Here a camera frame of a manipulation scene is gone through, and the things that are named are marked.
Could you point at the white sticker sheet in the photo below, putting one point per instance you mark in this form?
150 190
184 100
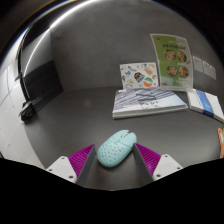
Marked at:
138 76

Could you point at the white box with blue stripe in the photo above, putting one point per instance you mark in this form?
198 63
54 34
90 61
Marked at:
206 103

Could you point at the teal perforated computer mouse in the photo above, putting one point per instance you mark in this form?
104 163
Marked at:
115 149

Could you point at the green poster with food photos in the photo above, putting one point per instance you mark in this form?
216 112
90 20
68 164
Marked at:
173 60

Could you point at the black stand with clamp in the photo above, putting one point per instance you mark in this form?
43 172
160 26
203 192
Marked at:
27 111

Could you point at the white wall socket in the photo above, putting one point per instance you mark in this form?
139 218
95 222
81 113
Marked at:
212 72
206 68
197 64

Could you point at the grey printed book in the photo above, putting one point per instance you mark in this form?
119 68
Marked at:
146 101

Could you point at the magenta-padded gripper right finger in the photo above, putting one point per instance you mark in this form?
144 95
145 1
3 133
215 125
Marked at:
150 158

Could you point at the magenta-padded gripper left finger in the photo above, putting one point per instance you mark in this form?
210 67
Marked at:
80 159

